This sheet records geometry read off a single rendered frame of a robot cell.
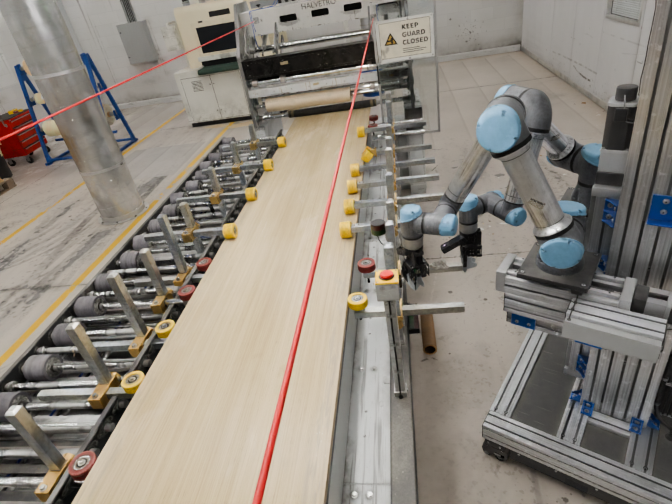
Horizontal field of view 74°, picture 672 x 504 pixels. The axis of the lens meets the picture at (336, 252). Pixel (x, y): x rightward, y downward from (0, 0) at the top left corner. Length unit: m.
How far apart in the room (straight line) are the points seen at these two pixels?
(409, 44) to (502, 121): 2.91
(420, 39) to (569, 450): 3.20
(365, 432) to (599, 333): 0.84
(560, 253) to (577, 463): 0.99
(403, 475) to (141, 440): 0.81
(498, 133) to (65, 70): 4.57
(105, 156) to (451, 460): 4.49
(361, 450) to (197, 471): 0.56
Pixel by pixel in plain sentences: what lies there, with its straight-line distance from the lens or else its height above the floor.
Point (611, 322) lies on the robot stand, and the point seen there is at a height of 0.96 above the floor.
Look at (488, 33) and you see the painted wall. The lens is 10.73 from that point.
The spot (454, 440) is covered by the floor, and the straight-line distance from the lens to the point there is 2.45.
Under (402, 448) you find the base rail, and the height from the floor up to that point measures 0.70.
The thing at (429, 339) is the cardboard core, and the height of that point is 0.08.
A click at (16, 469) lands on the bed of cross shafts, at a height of 0.71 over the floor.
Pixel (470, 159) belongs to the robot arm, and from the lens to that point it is 1.55.
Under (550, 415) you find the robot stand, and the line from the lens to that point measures 2.33.
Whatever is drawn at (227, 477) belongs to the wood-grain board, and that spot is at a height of 0.90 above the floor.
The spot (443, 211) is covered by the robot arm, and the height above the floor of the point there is 1.27.
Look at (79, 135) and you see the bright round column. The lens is 5.42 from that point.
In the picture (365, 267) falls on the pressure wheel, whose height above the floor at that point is 0.91.
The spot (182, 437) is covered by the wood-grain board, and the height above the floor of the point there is 0.90.
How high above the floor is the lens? 2.02
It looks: 32 degrees down
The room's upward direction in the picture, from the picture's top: 11 degrees counter-clockwise
